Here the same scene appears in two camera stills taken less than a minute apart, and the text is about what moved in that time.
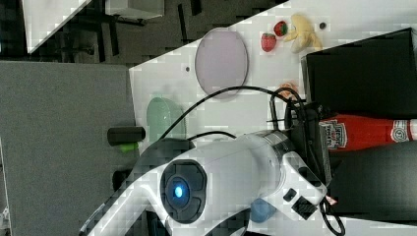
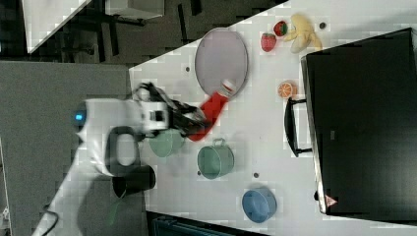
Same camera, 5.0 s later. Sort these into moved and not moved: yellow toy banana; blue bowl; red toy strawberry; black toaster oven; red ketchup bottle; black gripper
Moved: red ketchup bottle; black gripper
Not moved: yellow toy banana; blue bowl; red toy strawberry; black toaster oven
